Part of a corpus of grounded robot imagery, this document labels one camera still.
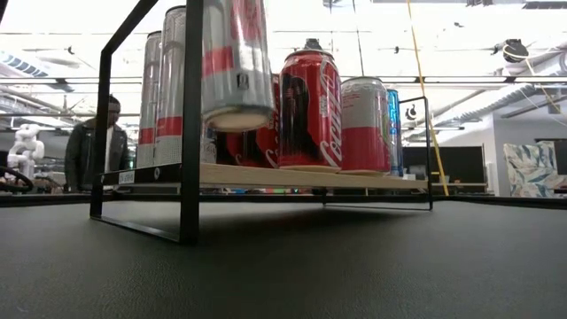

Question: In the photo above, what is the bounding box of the red Coca-Cola can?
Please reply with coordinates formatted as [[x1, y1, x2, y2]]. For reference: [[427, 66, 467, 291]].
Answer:
[[215, 74, 282, 169]]

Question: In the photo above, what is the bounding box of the crimson can silver lid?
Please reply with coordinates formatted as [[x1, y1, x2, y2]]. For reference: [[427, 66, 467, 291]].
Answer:
[[277, 48, 344, 174]]

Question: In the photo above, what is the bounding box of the silver pink can silver lid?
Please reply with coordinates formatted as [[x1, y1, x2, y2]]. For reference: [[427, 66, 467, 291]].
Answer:
[[339, 76, 392, 175]]

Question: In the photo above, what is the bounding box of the silver Celsius can black lid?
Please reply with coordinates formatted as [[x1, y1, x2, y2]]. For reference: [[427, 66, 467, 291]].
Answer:
[[136, 30, 163, 169], [200, 0, 276, 134], [153, 4, 187, 167]]

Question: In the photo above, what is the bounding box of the slim can teal logo lid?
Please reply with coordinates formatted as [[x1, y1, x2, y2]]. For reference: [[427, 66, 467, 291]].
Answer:
[[386, 88, 405, 177]]

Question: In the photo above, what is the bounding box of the person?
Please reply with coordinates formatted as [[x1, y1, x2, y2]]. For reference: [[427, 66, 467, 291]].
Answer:
[[64, 94, 130, 193]]

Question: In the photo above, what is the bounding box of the leaf patterned cloth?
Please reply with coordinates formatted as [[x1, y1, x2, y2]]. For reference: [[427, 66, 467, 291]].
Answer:
[[503, 140, 567, 198]]

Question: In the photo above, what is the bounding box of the white robot figure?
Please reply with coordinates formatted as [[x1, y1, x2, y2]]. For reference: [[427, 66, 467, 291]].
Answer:
[[6, 122, 45, 181]]

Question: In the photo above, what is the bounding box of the yellow extension cable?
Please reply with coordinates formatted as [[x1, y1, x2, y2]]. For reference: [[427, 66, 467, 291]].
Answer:
[[406, 0, 450, 197]]

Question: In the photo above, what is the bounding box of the black wall panel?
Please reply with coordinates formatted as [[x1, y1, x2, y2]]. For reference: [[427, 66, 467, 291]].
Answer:
[[401, 144, 486, 185]]

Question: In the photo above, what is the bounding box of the black aluminium table frame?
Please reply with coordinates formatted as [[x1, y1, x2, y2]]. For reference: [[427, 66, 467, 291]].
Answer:
[[0, 192, 567, 210]]

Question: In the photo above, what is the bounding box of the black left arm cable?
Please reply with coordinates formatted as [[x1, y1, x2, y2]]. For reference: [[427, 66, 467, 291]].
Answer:
[[0, 165, 35, 194]]

